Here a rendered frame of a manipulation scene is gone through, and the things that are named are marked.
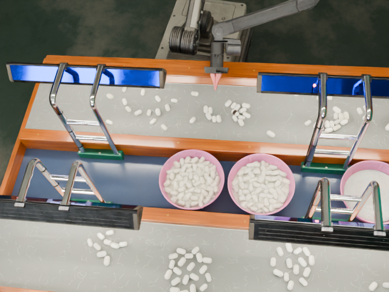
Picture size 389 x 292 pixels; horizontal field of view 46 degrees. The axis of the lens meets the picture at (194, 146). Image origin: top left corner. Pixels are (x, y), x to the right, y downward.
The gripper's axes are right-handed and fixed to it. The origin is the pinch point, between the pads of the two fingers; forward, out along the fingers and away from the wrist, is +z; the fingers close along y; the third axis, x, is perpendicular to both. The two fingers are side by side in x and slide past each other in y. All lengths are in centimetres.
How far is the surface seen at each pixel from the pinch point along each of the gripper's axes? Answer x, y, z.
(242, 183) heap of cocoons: -20.3, 14.8, 36.4
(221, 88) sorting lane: 9.8, 2.1, 0.8
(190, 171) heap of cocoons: -17.5, -7.3, 33.5
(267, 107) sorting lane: 4.2, 23.2, 7.5
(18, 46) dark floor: 118, -156, -15
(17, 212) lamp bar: -66, -57, 39
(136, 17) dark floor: 139, -74, -39
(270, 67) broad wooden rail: 15.2, 23.5, -9.7
